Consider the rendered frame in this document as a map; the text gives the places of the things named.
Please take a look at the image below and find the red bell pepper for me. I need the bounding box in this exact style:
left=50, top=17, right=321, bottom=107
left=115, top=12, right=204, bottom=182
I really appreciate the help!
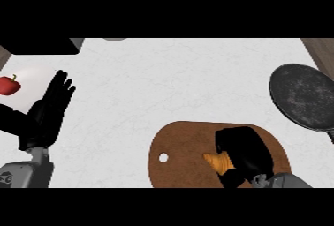
left=0, top=73, right=22, bottom=96

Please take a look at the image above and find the black appliance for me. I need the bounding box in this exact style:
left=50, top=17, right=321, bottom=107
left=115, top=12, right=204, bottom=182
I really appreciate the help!
left=0, top=37, right=86, bottom=57

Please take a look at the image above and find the brown wooden cutting board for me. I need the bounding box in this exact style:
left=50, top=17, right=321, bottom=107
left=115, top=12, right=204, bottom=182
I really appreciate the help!
left=146, top=120, right=294, bottom=189

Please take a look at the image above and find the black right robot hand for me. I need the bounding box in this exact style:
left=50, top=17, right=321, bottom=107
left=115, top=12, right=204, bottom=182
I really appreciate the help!
left=214, top=125, right=275, bottom=189

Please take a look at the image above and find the dark grey frying pan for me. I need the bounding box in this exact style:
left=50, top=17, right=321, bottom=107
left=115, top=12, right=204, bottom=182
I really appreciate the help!
left=267, top=63, right=334, bottom=145

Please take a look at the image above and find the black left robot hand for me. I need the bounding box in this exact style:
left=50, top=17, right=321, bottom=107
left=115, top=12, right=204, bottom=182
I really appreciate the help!
left=0, top=69, right=77, bottom=152

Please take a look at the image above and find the white plate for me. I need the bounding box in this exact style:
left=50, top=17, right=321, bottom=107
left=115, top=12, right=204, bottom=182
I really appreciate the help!
left=0, top=64, right=61, bottom=115

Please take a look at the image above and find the brown wooden panel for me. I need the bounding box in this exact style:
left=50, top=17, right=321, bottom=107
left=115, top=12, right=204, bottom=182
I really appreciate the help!
left=299, top=37, right=334, bottom=81

